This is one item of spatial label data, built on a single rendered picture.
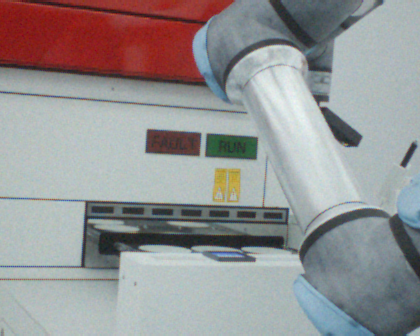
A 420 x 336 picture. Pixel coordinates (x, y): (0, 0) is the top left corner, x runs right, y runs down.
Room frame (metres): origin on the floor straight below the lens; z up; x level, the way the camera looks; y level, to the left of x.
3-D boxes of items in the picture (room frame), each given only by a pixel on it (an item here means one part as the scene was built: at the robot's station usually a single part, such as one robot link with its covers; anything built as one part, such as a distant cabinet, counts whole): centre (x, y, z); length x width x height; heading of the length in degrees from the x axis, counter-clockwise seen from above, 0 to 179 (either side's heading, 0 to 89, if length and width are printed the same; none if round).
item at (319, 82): (1.71, -0.19, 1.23); 0.08 x 0.08 x 0.05
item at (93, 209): (1.80, 0.03, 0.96); 0.44 x 0.01 x 0.02; 114
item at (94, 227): (1.80, 0.02, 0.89); 0.44 x 0.02 x 0.10; 114
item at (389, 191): (1.61, -0.34, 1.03); 0.06 x 0.04 x 0.13; 24
